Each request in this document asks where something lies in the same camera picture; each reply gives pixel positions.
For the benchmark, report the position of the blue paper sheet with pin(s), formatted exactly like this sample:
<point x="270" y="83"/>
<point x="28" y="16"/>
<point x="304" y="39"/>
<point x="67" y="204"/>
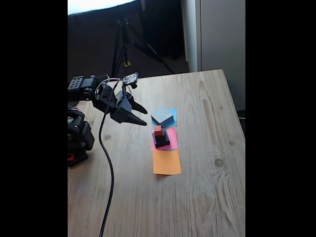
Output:
<point x="174" y="117"/>

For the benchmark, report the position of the medium dark foam block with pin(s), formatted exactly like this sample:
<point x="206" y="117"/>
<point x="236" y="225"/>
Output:
<point x="166" y="142"/>

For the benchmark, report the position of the white cabinet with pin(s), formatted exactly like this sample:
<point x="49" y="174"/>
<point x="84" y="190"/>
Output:
<point x="222" y="37"/>

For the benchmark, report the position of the small black foam block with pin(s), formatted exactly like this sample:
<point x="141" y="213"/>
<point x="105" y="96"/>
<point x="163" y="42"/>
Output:
<point x="161" y="138"/>

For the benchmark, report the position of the red and black table clamp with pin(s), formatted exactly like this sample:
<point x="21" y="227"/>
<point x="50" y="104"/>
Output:
<point x="77" y="159"/>

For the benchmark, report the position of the black tripod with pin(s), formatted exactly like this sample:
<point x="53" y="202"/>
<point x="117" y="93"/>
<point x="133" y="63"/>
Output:
<point x="122" y="39"/>

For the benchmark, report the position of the orange paper sheet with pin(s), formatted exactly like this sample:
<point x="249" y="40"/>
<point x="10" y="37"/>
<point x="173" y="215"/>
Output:
<point x="168" y="163"/>

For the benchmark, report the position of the red cube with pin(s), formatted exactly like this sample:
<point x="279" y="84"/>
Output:
<point x="158" y="130"/>

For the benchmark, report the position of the pink paper sheet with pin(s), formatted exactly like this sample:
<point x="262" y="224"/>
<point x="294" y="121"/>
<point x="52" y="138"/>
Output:
<point x="174" y="138"/>

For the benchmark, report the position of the large grey foam block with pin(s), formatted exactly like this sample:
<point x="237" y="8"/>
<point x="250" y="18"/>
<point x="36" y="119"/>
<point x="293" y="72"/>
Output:
<point x="161" y="115"/>

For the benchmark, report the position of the yellow tape marker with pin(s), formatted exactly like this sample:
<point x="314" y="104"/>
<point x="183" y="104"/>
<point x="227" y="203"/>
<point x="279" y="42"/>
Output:
<point x="127" y="64"/>

